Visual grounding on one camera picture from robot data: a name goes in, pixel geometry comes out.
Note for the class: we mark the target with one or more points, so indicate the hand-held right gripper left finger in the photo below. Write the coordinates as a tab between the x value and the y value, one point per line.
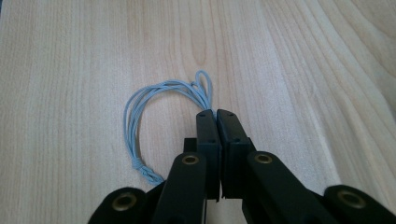
208	146

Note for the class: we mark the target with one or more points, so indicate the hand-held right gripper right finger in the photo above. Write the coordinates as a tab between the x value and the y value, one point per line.
232	146

